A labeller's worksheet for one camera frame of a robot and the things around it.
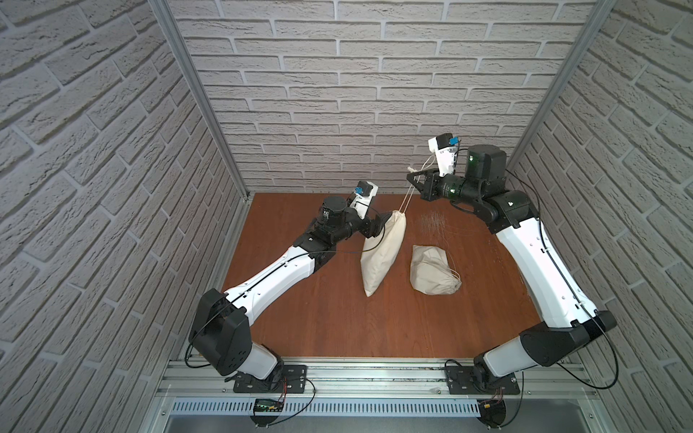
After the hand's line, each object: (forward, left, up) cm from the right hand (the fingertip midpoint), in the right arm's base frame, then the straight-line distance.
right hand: (401, 176), depth 65 cm
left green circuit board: (-42, +39, -45) cm, 73 cm away
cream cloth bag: (-6, +5, -25) cm, 26 cm away
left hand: (+3, +5, -10) cm, 12 cm away
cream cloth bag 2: (-10, -11, -32) cm, 35 cm away
